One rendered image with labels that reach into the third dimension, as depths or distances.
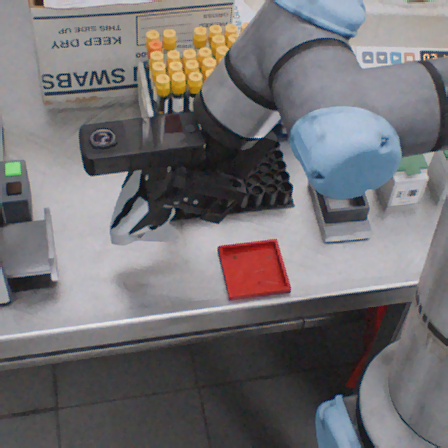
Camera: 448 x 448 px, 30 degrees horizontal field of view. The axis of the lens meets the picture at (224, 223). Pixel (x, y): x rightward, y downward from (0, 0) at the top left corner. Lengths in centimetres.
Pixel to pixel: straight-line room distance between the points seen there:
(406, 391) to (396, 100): 24
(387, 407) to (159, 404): 130
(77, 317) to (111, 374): 96
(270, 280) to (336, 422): 37
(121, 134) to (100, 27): 27
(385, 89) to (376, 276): 34
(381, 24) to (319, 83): 46
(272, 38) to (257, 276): 31
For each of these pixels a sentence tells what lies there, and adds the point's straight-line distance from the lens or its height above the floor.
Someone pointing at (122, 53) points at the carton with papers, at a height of 95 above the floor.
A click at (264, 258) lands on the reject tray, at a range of 93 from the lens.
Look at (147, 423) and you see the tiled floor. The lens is 179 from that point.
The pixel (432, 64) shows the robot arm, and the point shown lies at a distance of 69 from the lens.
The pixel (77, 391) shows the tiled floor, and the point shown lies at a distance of 183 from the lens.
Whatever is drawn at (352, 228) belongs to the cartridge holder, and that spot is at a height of 89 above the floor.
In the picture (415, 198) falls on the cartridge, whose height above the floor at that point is 90.
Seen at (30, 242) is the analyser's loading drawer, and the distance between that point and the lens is 90.
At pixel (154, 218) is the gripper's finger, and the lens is 81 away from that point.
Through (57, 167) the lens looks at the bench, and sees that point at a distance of 102.
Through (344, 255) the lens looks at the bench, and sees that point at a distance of 95.
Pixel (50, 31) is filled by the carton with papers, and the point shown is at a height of 99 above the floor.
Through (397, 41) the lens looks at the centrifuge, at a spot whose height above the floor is 94.
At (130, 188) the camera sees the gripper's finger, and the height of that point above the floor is 97.
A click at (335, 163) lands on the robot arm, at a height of 118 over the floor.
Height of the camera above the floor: 163
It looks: 52 degrees down
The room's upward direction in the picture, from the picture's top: 6 degrees clockwise
